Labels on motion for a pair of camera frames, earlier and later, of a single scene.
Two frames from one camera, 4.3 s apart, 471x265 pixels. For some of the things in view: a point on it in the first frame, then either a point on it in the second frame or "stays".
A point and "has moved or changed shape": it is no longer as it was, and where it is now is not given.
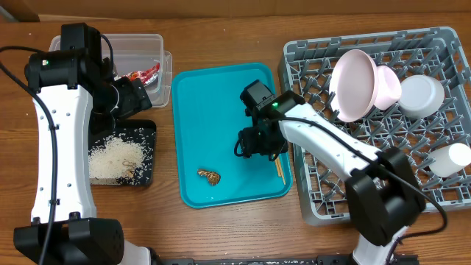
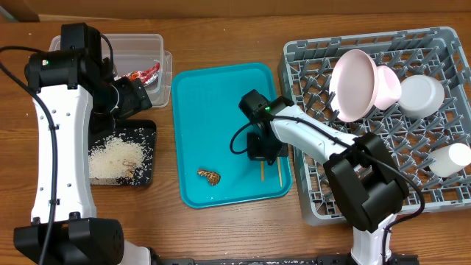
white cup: x=449 y=160 stays
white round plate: x=353 y=85 stays
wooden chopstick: x=280 y=170 has moved or changed shape
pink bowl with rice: x=389 y=87 stays
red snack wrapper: x=144 y=76 stays
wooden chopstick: x=279 y=167 → x=262 y=171
